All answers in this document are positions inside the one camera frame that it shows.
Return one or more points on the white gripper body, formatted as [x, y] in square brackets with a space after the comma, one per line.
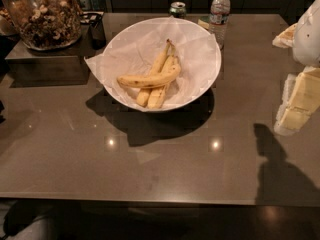
[308, 37]

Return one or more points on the white bowl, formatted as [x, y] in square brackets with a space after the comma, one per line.
[159, 64]

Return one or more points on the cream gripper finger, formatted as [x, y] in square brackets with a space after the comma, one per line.
[285, 38]
[300, 99]

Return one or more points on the green soda can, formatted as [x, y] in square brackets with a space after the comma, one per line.
[177, 9]

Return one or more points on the clear plastic water bottle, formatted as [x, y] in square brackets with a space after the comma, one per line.
[218, 19]

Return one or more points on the white paper liner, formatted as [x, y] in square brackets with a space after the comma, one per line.
[134, 50]

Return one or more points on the small black container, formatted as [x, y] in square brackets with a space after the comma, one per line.
[94, 21]

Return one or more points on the dark metal box stand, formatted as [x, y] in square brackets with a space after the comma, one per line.
[30, 68]

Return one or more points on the yellow banana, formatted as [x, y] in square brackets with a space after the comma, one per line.
[157, 95]
[157, 65]
[150, 81]

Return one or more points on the glass jar of nuts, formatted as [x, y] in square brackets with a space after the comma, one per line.
[45, 24]

